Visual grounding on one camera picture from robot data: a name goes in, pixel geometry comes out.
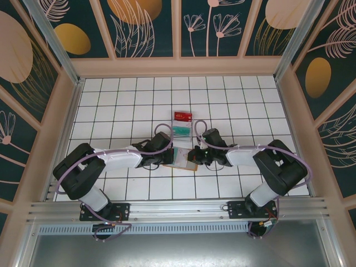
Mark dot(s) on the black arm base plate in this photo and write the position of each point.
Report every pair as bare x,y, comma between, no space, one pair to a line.
122,211
235,210

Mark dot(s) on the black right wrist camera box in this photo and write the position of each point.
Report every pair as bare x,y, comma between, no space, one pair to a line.
212,137

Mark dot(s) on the dark wall panel flower outlines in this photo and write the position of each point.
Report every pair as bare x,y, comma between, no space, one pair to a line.
16,144
200,41

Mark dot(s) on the clear acrylic card stand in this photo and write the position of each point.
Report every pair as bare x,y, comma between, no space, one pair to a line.
182,142

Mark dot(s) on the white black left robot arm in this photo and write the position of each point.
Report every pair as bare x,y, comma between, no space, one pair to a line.
119,160

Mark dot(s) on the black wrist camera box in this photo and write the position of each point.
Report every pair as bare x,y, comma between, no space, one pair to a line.
161,142
212,137

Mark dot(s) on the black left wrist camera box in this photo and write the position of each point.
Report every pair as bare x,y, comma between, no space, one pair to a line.
161,142

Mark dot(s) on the dark wall panel gold lines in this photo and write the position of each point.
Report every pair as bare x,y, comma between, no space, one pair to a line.
41,83
267,41

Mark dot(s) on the teal VIP card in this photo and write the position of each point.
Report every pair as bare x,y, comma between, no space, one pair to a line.
182,131

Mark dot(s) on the aluminium frame post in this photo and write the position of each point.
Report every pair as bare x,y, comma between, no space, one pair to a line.
331,244
26,247
299,39
54,39

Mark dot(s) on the dark wall panel golden oval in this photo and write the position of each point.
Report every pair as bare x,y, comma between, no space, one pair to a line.
318,78
72,39

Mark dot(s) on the aluminium front rail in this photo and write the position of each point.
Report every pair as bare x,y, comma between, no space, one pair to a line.
178,208

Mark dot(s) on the dark wall panel leaf outlines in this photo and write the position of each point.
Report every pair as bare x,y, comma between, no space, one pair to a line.
342,144
133,41

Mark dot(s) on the dark red VIP card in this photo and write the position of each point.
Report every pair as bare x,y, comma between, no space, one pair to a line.
182,116

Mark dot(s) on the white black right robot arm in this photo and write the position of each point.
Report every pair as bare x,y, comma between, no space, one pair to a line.
242,157

